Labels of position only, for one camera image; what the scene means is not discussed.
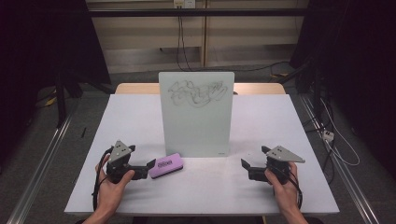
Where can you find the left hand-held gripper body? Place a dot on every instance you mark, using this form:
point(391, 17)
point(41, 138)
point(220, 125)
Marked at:
point(120, 152)

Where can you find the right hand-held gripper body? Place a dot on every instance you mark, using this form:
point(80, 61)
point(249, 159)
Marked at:
point(278, 165)

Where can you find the purple whiteboard eraser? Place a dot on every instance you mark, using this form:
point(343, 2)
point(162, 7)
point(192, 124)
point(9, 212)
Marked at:
point(165, 166)

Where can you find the glass whiteboard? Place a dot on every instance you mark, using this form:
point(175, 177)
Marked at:
point(196, 124)

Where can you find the person's right hand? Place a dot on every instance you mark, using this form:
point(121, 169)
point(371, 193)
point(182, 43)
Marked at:
point(288, 193)

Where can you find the person's left hand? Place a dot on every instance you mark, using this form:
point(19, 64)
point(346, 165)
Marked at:
point(109, 193)

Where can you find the black pen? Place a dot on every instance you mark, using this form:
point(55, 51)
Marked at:
point(83, 132)

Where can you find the white power strip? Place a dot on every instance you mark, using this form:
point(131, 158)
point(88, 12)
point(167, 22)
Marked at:
point(328, 136)

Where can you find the person's dark trousers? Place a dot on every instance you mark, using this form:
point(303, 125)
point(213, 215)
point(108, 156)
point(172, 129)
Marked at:
point(199, 221)

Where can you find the black metal stand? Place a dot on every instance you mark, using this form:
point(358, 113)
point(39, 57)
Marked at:
point(61, 105)

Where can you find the yellow floor tape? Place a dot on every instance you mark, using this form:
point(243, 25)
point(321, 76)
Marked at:
point(50, 101)

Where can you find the black curtain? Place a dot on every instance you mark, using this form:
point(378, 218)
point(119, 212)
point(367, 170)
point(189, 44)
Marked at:
point(31, 46)
point(367, 62)

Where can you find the black horizontal metal bar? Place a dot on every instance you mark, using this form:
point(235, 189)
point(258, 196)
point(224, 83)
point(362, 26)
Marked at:
point(140, 12)

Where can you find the aluminium floor rail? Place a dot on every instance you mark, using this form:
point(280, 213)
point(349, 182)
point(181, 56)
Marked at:
point(351, 186)
point(40, 168)

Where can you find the wooden wall post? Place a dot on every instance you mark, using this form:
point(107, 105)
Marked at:
point(204, 37)

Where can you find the white wall outlet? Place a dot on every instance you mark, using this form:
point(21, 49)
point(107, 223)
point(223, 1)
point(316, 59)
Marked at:
point(184, 3)

